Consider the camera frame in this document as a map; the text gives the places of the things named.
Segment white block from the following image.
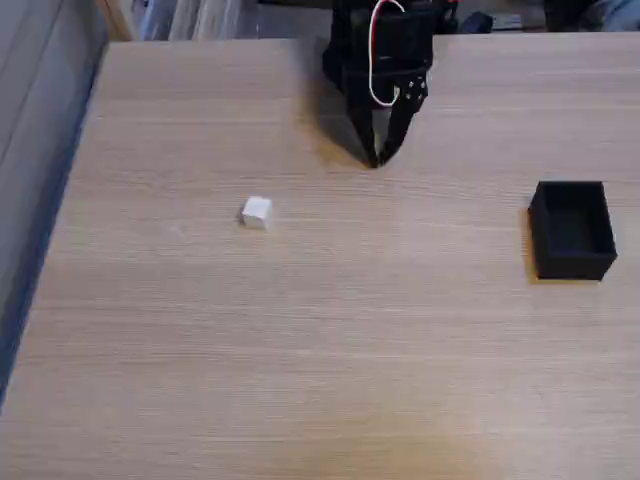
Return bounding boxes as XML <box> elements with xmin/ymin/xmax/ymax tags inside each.
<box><xmin>241</xmin><ymin>195</ymin><xmax>274</xmax><ymax>231</ymax></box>

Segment black open box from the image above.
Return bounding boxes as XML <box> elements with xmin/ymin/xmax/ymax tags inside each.
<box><xmin>528</xmin><ymin>180</ymin><xmax>619</xmax><ymax>281</ymax></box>

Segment small black object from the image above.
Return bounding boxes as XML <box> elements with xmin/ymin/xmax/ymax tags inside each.
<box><xmin>459</xmin><ymin>10</ymin><xmax>496</xmax><ymax>35</ymax></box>

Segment pale leaning boards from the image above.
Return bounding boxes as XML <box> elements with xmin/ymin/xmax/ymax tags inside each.
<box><xmin>138</xmin><ymin>0</ymin><xmax>333</xmax><ymax>42</ymax></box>

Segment blue fabric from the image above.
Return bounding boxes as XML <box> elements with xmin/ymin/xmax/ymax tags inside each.
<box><xmin>593</xmin><ymin>0</ymin><xmax>640</xmax><ymax>33</ymax></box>

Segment light wooden beam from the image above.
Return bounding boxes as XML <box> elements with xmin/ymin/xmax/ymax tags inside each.
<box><xmin>94</xmin><ymin>0</ymin><xmax>138</xmax><ymax>42</ymax></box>

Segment white red gripper cable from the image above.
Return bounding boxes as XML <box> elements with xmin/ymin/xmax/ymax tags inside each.
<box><xmin>367</xmin><ymin>0</ymin><xmax>407</xmax><ymax>108</ymax></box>

